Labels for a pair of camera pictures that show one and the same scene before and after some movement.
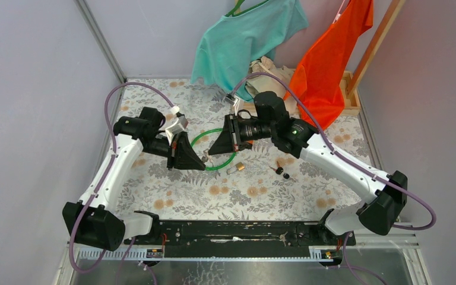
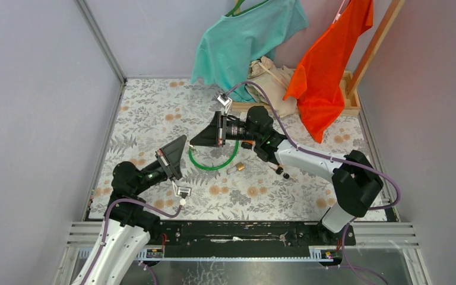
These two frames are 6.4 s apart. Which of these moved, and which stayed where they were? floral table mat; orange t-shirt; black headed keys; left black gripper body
Moved: left black gripper body
Stayed: orange t-shirt; floral table mat; black headed keys
